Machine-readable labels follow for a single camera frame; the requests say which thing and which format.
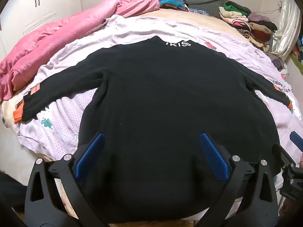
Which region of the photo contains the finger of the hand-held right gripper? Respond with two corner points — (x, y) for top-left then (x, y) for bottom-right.
(290, 131), (303, 152)
(272, 143), (297, 171)

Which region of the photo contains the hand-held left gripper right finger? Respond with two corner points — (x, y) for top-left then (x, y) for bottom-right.
(199, 132), (282, 227)

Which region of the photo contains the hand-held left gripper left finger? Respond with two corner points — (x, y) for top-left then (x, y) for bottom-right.
(25, 132), (106, 227)

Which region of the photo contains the black sweater with orange cuffs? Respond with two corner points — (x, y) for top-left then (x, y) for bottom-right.
(14, 35), (294, 218)

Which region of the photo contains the pile of folded clothes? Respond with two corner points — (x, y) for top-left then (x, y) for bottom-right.
(218, 1), (278, 52)

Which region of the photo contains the green cloth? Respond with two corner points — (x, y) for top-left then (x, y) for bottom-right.
(289, 51), (303, 69)

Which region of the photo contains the cream satin curtain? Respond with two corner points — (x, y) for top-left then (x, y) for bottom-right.
(271, 0), (301, 59)

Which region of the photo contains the pink fleece blanket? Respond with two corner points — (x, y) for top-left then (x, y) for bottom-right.
(0, 0), (160, 101)

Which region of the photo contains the lilac strawberry print sheet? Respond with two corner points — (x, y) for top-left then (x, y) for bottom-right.
(18, 14), (299, 187)

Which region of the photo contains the blue floral cloth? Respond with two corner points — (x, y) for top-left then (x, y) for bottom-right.
(189, 8), (210, 16)

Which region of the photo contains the white wardrobe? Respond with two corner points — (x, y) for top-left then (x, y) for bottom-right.
(0, 0), (109, 55)

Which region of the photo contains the striped blue folded garment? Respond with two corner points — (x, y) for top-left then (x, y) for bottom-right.
(158, 0), (190, 11)

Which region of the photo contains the thin dark cable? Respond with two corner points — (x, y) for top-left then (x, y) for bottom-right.
(253, 7), (283, 14)

